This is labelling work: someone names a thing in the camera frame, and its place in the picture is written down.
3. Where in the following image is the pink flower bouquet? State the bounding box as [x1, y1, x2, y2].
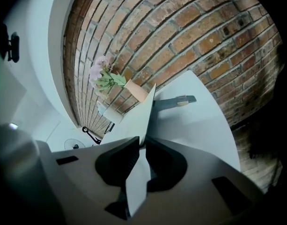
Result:
[89, 56, 126, 100]

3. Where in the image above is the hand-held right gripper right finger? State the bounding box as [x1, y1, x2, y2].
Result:
[133, 137, 265, 225]

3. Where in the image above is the notebook with dark cover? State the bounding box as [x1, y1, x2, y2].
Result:
[101, 82, 197, 218]

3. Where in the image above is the peach vase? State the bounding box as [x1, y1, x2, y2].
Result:
[124, 80, 149, 102]

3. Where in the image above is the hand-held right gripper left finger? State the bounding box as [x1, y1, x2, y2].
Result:
[35, 136, 141, 225]

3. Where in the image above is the black picture frame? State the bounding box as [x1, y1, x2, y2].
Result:
[103, 122, 116, 135]

